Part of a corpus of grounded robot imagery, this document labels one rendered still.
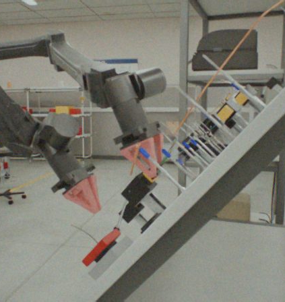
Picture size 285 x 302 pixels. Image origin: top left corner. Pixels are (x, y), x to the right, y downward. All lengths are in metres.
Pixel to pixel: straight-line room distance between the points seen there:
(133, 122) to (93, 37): 8.15
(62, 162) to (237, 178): 0.40
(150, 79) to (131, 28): 7.89
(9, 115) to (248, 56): 1.21
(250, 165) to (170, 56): 7.86
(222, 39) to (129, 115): 1.10
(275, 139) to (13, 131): 0.50
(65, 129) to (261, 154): 0.40
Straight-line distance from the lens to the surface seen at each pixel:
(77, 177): 0.75
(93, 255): 0.50
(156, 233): 0.41
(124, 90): 0.68
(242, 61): 1.69
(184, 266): 1.16
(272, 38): 8.47
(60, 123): 0.73
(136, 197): 0.70
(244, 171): 0.52
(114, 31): 8.68
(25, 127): 0.78
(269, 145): 0.51
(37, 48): 1.17
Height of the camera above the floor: 1.30
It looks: 8 degrees down
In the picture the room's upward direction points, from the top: straight up
